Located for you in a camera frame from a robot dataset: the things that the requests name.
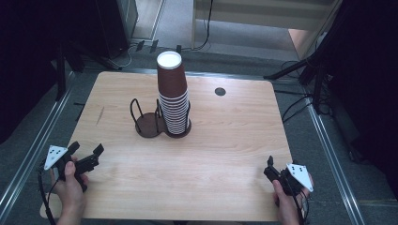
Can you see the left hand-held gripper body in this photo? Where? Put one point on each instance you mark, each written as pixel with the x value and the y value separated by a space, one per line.
pixel 55 156

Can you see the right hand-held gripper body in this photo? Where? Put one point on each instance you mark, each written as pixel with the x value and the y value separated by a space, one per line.
pixel 299 176

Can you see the stack of brown paper cups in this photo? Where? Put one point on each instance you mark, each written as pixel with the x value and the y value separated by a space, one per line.
pixel 172 84

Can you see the person's right hand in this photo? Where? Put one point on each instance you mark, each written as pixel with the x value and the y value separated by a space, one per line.
pixel 286 206

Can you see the person's left hand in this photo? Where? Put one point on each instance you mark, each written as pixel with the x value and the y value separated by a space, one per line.
pixel 70 190

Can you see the black metal stand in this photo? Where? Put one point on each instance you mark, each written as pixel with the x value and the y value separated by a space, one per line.
pixel 61 78

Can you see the black tripod stand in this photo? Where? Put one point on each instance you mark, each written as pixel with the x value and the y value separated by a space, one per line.
pixel 317 84

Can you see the black table grommet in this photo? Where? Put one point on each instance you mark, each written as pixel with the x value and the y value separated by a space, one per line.
pixel 220 91

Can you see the dark cabinet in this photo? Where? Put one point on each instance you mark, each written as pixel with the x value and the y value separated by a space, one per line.
pixel 115 28

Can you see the metal floor rail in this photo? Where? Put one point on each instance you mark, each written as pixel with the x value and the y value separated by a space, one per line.
pixel 331 156
pixel 34 146

